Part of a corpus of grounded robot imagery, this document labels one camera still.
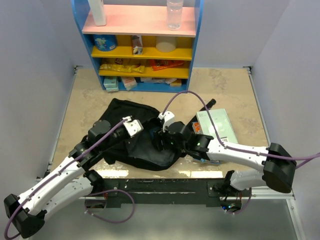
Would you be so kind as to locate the blue round can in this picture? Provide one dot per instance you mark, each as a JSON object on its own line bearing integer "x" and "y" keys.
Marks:
{"x": 105, "y": 42}

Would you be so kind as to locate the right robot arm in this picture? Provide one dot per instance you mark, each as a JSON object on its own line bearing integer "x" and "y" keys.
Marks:
{"x": 270, "y": 166}

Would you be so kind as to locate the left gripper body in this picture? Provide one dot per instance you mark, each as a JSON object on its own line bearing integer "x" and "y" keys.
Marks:
{"x": 118, "y": 135}

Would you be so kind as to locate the grey-green notebook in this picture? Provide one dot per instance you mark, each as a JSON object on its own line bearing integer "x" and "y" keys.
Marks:
{"x": 221, "y": 122}

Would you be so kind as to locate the black backpack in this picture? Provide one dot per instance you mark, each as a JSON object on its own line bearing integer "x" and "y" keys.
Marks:
{"x": 138, "y": 151}

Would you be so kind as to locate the blue children's book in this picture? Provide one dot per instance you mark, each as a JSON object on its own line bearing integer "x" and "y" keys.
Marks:
{"x": 205, "y": 161}

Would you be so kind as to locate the white bottle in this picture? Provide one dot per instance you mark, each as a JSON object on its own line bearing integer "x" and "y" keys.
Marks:
{"x": 97, "y": 11}

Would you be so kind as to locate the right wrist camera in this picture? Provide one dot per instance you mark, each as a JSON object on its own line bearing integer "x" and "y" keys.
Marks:
{"x": 166, "y": 119}

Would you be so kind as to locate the blue shelf unit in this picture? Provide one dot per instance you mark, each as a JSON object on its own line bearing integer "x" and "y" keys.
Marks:
{"x": 149, "y": 21}

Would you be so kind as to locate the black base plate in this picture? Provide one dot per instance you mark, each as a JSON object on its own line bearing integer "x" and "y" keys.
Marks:
{"x": 176, "y": 191}

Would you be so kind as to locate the yellow soap pack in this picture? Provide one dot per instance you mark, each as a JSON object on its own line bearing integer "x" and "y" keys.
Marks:
{"x": 176, "y": 83}

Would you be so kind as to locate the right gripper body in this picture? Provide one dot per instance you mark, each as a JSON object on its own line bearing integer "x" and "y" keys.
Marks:
{"x": 169, "y": 142}

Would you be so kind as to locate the yellow chips bag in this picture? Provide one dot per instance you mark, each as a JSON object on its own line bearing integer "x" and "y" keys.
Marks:
{"x": 123, "y": 65}

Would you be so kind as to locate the white round container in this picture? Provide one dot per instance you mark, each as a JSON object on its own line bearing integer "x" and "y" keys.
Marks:
{"x": 165, "y": 44}

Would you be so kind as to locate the blue wallet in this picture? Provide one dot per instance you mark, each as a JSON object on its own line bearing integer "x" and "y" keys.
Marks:
{"x": 151, "y": 132}

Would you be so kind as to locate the blue orange book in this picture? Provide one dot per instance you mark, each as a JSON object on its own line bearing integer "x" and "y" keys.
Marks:
{"x": 196, "y": 128}

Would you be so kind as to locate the orange snack box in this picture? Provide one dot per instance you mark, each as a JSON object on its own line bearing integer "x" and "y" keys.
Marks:
{"x": 161, "y": 64}

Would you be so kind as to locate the clear plastic bottle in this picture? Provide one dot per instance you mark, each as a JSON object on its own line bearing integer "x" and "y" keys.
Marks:
{"x": 174, "y": 10}

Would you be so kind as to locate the pink tissue pack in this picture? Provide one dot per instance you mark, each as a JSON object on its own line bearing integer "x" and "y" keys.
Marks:
{"x": 129, "y": 82}

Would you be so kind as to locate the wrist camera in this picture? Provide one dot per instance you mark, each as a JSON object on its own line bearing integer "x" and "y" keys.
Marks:
{"x": 166, "y": 119}
{"x": 132, "y": 126}

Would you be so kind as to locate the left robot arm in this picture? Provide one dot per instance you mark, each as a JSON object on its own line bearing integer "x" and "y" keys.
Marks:
{"x": 28, "y": 211}

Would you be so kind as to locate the white wrapped packs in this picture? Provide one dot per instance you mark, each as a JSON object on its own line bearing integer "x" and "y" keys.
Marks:
{"x": 157, "y": 80}

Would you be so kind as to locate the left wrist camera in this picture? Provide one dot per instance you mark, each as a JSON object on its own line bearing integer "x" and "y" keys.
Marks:
{"x": 132, "y": 126}

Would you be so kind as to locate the teal tissue pack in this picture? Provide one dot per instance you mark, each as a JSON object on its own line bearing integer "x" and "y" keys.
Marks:
{"x": 111, "y": 84}

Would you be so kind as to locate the small carton box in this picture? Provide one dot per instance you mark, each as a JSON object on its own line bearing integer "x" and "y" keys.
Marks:
{"x": 137, "y": 44}

